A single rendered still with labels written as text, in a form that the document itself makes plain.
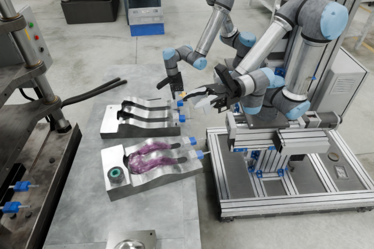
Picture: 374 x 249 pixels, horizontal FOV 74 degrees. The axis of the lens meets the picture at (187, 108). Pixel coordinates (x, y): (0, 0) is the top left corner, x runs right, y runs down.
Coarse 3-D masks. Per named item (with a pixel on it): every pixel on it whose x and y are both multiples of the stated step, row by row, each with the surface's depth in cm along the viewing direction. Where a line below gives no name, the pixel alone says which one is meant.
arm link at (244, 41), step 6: (240, 36) 159; (246, 36) 160; (252, 36) 160; (234, 42) 165; (240, 42) 160; (246, 42) 158; (252, 42) 158; (234, 48) 170; (240, 48) 163; (246, 48) 161; (240, 54) 165
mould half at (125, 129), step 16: (128, 96) 166; (112, 112) 165; (128, 112) 154; (144, 112) 160; (160, 112) 161; (176, 112) 161; (112, 128) 154; (128, 128) 150; (144, 128) 151; (160, 128) 152; (176, 128) 152
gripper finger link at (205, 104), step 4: (208, 96) 82; (212, 96) 82; (216, 96) 82; (204, 100) 80; (208, 100) 80; (196, 104) 79; (200, 104) 79; (204, 104) 79; (208, 104) 80; (212, 104) 83; (196, 108) 79; (204, 108) 81; (208, 108) 82; (204, 112) 82; (208, 112) 83
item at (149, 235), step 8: (112, 232) 107; (120, 232) 107; (128, 232) 107; (136, 232) 107; (144, 232) 107; (152, 232) 107; (112, 240) 104; (120, 240) 104; (128, 240) 105; (136, 240) 105; (144, 240) 104; (152, 240) 104; (112, 248) 102; (120, 248) 103; (128, 248) 104; (136, 248) 104; (144, 248) 102; (152, 248) 102
